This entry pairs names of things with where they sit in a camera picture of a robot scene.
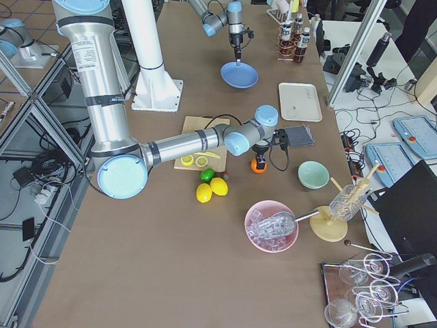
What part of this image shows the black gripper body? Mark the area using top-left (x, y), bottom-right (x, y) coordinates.
top-left (251, 143), bottom-right (270, 163)
top-left (229, 33), bottom-right (243, 51)

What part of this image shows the orange fruit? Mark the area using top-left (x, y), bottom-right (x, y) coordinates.
top-left (251, 158), bottom-right (266, 174)

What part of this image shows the blue plate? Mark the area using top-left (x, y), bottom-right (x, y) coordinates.
top-left (221, 61), bottom-right (258, 89)

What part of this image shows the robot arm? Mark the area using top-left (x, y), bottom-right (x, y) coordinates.
top-left (188, 0), bottom-right (244, 66)
top-left (53, 1), bottom-right (279, 200)

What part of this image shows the grey folded cloth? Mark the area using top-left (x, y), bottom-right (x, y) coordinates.
top-left (285, 124), bottom-right (315, 147)

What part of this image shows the yellow lemon near strawberry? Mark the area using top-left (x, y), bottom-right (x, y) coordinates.
top-left (210, 177), bottom-right (229, 196)

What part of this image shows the yellow plastic knife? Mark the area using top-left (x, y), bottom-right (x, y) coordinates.
top-left (195, 151), bottom-right (221, 159)

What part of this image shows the tea bottle left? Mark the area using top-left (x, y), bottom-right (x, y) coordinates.
top-left (279, 20), bottom-right (293, 58)

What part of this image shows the tea bottle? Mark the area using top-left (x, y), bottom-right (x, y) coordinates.
top-left (293, 27), bottom-right (311, 63)
top-left (279, 20), bottom-right (293, 58)
top-left (293, 13), bottom-right (303, 39)

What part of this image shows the green bowl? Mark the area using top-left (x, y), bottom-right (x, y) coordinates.
top-left (298, 161), bottom-right (330, 189)

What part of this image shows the green lime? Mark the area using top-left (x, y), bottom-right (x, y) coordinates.
top-left (200, 168), bottom-right (215, 183)

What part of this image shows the lemon slice upper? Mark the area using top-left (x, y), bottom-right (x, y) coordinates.
top-left (195, 155), bottom-right (208, 167)

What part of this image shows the lemon slice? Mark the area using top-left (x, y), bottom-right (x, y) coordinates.
top-left (195, 155), bottom-right (208, 167)
top-left (180, 154), bottom-right (195, 167)

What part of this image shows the tea bottle front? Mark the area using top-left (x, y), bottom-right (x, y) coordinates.
top-left (293, 27), bottom-right (311, 63)

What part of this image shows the cream rabbit tray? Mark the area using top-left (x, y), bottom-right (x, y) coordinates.
top-left (279, 82), bottom-right (322, 122)

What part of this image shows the yellow lemon far right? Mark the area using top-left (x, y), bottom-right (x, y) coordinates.
top-left (196, 183), bottom-right (212, 204)

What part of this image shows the tea bottle right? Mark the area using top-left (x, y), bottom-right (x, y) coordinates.
top-left (293, 13), bottom-right (303, 39)

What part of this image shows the metal ice scoop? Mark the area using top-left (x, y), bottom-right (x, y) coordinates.
top-left (248, 209), bottom-right (320, 240)

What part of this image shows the pink bowl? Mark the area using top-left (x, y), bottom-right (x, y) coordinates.
top-left (244, 200), bottom-right (299, 253)

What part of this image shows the lemon slice lower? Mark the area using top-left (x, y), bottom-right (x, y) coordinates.
top-left (180, 154), bottom-right (195, 167)

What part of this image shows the wooden cutting board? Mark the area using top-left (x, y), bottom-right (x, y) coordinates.
top-left (173, 116), bottom-right (230, 172)

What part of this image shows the clear ice cubes pile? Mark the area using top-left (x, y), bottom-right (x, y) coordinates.
top-left (246, 209), bottom-right (296, 251)

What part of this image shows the wooden cup stand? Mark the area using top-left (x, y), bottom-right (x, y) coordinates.
top-left (309, 163), bottom-right (379, 242)

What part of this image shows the clear glass on stand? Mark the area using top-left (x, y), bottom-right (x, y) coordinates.
top-left (329, 184), bottom-right (367, 221)

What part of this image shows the blue teach pendant near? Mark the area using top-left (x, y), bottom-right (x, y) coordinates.
top-left (365, 142), bottom-right (416, 187)

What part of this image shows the blue teach pendant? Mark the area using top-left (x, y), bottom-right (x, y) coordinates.
top-left (365, 142), bottom-right (416, 187)
top-left (393, 115), bottom-right (436, 160)

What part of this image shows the black water bottle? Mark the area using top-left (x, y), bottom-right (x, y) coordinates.
top-left (366, 32), bottom-right (392, 68)

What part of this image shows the black monitor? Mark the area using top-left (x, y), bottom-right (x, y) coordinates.
top-left (368, 160), bottom-right (436, 259)

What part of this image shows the blue teach pendant far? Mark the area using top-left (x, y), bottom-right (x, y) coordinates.
top-left (393, 115), bottom-right (436, 160)

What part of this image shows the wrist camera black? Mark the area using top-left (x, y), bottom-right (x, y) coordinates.
top-left (243, 28), bottom-right (254, 39)
top-left (272, 128), bottom-right (289, 150)

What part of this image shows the copper wire bottle rack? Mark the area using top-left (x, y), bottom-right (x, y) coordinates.
top-left (277, 24), bottom-right (311, 63)

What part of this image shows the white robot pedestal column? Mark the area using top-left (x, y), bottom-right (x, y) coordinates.
top-left (122, 0), bottom-right (183, 112)

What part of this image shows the wire glass rack tray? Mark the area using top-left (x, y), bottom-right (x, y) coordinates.
top-left (321, 251), bottom-right (409, 327)

